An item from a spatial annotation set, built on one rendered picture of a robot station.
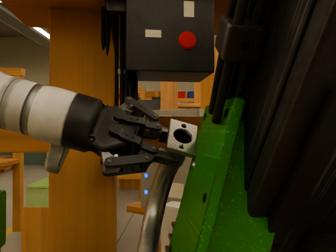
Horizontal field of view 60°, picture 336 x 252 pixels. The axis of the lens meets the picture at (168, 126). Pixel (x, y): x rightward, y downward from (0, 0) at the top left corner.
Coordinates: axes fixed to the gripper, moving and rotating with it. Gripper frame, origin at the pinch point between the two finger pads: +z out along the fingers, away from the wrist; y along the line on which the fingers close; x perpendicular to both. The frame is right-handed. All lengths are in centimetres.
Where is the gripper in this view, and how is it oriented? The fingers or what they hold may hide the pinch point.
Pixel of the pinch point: (171, 147)
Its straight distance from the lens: 41.0
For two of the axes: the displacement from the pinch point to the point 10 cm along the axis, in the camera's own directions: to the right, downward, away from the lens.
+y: 1.0, -6.9, 7.1
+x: -2.7, 6.7, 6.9
